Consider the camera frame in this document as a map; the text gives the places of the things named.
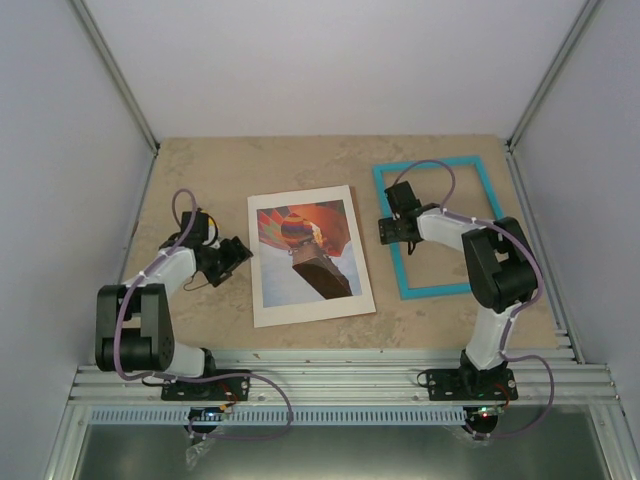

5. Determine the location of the right aluminium corner post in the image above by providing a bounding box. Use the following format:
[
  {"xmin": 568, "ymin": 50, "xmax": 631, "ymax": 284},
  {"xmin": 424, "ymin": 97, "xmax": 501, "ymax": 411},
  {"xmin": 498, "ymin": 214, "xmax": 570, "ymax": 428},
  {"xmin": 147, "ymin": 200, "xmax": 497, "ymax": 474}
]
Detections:
[{"xmin": 505, "ymin": 0, "xmax": 604, "ymax": 154}]

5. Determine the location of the aluminium rail platform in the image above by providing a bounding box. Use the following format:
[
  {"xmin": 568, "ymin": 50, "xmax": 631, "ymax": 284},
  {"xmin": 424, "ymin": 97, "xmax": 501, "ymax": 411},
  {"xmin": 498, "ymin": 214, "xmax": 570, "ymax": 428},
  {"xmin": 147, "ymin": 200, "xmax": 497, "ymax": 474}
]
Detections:
[{"xmin": 68, "ymin": 348, "xmax": 619, "ymax": 406}]

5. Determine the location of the aluminium corner post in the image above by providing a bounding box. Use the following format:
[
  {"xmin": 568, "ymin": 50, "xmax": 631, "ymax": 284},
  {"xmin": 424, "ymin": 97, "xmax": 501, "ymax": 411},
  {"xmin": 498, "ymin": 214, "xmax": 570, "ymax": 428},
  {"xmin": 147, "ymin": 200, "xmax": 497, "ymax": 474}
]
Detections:
[
  {"xmin": 505, "ymin": 0, "xmax": 604, "ymax": 154},
  {"xmin": 67, "ymin": 0, "xmax": 160, "ymax": 156}
]

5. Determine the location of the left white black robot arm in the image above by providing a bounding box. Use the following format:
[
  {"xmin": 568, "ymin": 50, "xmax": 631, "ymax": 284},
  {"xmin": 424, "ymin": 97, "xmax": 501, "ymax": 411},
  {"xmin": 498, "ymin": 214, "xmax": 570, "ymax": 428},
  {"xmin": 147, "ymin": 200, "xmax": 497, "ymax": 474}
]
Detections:
[{"xmin": 94, "ymin": 209, "xmax": 252, "ymax": 399}]

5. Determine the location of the teal wooden picture frame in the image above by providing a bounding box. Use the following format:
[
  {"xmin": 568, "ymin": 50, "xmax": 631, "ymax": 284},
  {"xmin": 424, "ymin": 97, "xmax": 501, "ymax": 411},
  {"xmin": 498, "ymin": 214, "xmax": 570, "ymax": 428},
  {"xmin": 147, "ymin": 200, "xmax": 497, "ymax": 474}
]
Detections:
[{"xmin": 372, "ymin": 155, "xmax": 505, "ymax": 300}]

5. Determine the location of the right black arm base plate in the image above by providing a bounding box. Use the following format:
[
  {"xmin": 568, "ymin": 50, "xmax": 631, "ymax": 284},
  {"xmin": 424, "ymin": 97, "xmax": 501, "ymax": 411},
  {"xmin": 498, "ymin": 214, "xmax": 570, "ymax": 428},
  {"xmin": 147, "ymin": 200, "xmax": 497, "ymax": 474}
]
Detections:
[{"xmin": 416, "ymin": 368, "xmax": 519, "ymax": 402}]

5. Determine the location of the yellow handled screwdriver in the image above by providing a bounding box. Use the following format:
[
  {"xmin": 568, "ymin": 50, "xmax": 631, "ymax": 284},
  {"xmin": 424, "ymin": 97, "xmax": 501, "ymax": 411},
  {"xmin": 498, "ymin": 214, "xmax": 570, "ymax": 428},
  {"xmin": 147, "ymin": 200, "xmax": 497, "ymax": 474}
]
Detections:
[{"xmin": 208, "ymin": 216, "xmax": 219, "ymax": 243}]

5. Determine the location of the left aluminium corner post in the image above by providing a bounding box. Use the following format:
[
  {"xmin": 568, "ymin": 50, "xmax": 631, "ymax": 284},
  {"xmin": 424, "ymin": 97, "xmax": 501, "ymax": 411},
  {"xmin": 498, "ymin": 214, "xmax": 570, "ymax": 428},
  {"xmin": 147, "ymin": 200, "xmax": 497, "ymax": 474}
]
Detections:
[{"xmin": 67, "ymin": 0, "xmax": 160, "ymax": 156}]

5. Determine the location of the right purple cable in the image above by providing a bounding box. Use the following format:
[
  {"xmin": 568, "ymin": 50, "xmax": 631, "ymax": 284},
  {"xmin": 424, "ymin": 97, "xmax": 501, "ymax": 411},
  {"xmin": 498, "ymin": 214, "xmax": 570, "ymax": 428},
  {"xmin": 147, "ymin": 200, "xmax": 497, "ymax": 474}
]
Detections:
[{"xmin": 392, "ymin": 159, "xmax": 555, "ymax": 441}]

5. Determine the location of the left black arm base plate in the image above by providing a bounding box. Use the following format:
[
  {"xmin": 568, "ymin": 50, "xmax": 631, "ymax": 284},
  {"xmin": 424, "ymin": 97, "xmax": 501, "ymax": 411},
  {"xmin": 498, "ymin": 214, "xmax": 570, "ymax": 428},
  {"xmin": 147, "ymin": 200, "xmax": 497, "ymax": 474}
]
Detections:
[{"xmin": 161, "ymin": 369, "xmax": 251, "ymax": 403}]

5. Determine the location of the grey slotted cable duct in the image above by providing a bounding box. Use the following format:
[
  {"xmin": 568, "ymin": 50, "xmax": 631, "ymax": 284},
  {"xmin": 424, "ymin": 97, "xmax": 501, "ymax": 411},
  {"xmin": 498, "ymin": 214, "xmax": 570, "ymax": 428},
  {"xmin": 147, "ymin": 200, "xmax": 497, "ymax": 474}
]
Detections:
[{"xmin": 88, "ymin": 406, "xmax": 466, "ymax": 427}]

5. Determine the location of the hot air balloon photo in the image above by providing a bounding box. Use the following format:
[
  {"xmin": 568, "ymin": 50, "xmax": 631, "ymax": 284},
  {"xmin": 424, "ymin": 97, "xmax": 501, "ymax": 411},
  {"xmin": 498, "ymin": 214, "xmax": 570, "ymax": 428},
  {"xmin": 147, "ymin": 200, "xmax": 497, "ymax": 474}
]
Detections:
[{"xmin": 256, "ymin": 199, "xmax": 362, "ymax": 308}]

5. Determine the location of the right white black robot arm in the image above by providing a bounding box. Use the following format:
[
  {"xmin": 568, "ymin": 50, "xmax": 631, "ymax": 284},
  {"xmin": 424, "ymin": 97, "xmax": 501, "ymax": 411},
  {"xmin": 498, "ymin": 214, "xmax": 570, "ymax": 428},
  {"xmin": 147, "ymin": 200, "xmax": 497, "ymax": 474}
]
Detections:
[{"xmin": 378, "ymin": 181, "xmax": 542, "ymax": 401}]

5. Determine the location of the white mat board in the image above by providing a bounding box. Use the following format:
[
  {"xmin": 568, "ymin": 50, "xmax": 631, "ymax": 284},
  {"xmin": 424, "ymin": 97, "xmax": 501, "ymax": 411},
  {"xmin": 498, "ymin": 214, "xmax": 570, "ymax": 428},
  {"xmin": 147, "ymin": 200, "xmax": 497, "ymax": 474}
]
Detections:
[{"xmin": 248, "ymin": 185, "xmax": 376, "ymax": 328}]

